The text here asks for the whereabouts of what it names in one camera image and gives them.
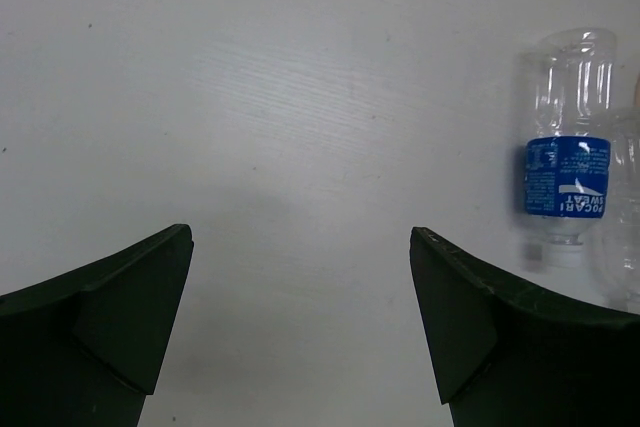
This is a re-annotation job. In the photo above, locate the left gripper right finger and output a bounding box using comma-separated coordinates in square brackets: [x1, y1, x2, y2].
[410, 227, 639, 426]

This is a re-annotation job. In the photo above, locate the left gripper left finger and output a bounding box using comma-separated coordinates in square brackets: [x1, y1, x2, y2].
[1, 224, 194, 426]

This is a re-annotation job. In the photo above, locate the clear plastic bottle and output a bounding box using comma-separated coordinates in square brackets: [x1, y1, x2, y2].
[595, 106, 639, 314]

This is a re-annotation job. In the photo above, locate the blue label water bottle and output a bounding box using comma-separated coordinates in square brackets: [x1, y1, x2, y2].
[521, 27, 617, 268]

